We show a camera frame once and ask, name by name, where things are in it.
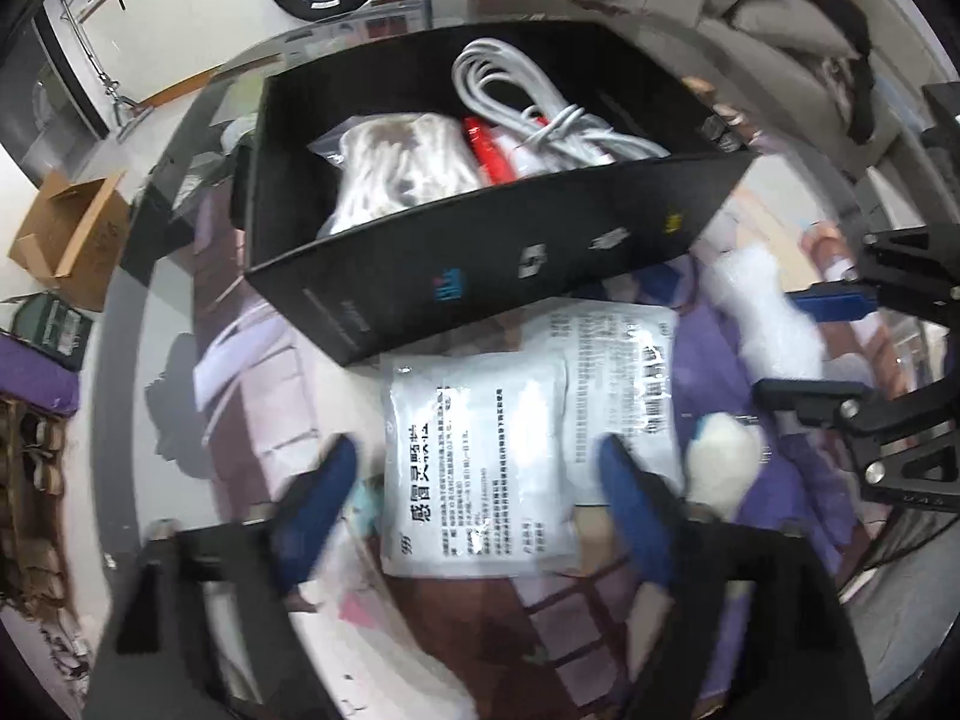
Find white plush toy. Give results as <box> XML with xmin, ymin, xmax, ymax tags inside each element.
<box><xmin>686</xmin><ymin>244</ymin><xmax>825</xmax><ymax>522</ymax></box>

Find white printed plastic packet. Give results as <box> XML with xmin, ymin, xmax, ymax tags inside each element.
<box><xmin>521</xmin><ymin>298</ymin><xmax>685</xmax><ymax>507</ymax></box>

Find white medicine sachet packet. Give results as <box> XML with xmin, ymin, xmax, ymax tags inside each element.
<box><xmin>379</xmin><ymin>351</ymin><xmax>579</xmax><ymax>580</ymax></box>

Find red and white snack packet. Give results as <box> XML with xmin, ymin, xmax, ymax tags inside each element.
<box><xmin>462</xmin><ymin>117</ymin><xmax>542</xmax><ymax>185</ymax></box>

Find white cable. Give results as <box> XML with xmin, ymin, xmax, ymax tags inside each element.
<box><xmin>451</xmin><ymin>35</ymin><xmax>671</xmax><ymax>166</ymax></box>

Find clear bag of white rope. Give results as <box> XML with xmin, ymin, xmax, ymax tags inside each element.
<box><xmin>308</xmin><ymin>112</ymin><xmax>487</xmax><ymax>239</ymax></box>

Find grey sofa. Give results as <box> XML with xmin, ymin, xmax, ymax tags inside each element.
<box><xmin>607</xmin><ymin>0</ymin><xmax>925</xmax><ymax>182</ymax></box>

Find grey sofa cushion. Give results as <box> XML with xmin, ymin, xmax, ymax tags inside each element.
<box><xmin>731</xmin><ymin>0</ymin><xmax>859</xmax><ymax>59</ymax></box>

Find wooden shoe rack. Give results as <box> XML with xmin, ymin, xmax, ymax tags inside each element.
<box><xmin>0</xmin><ymin>395</ymin><xmax>73</xmax><ymax>622</ymax></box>

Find purple rolled mat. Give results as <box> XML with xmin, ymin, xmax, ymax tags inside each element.
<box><xmin>0</xmin><ymin>335</ymin><xmax>80</xmax><ymax>416</ymax></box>

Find black digital scale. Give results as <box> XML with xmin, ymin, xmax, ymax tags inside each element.
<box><xmin>11</xmin><ymin>293</ymin><xmax>93</xmax><ymax>372</ymax></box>

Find open cardboard box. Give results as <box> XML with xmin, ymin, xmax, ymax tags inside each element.
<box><xmin>8</xmin><ymin>171</ymin><xmax>130</xmax><ymax>312</ymax></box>

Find black open storage box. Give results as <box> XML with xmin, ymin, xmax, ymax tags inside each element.
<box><xmin>245</xmin><ymin>21</ymin><xmax>752</xmax><ymax>364</ymax></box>

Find mop with metal handle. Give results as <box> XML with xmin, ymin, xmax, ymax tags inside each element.
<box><xmin>59</xmin><ymin>0</ymin><xmax>151</xmax><ymax>143</ymax></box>

